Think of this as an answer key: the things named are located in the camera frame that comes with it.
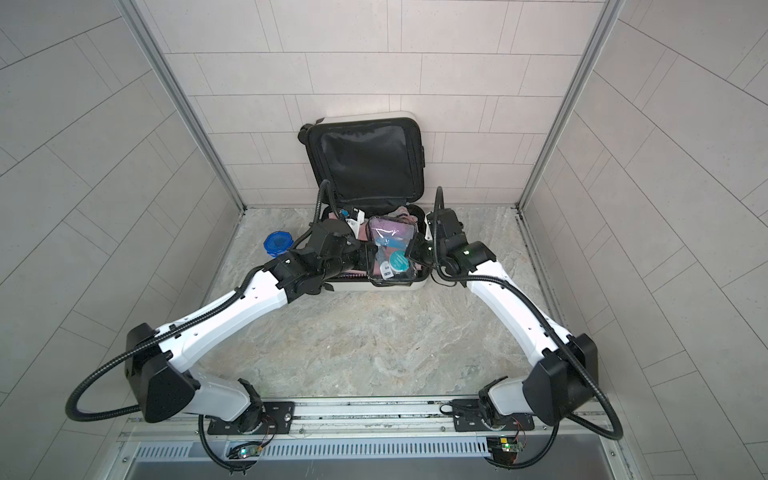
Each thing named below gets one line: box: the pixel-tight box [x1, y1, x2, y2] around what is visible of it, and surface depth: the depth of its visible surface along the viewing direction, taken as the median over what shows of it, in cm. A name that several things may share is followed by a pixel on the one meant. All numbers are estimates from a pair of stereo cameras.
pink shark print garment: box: [359, 206, 418, 276], surface depth 79 cm
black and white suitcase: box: [298, 111, 429, 291], surface depth 94 cm
